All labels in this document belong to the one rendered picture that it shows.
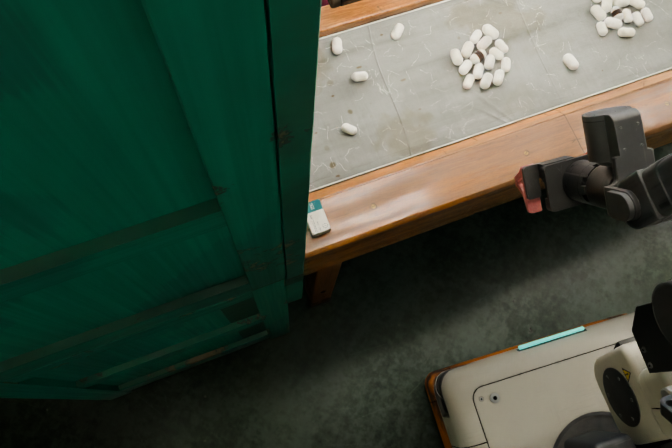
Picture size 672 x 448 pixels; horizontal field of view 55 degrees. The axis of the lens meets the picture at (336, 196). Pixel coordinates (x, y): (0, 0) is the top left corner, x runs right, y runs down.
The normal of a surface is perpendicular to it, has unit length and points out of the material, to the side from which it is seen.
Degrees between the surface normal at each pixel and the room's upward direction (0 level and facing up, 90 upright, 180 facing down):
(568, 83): 0
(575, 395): 0
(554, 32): 0
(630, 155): 27
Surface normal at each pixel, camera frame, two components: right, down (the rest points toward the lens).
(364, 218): 0.06, -0.30
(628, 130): 0.16, 0.07
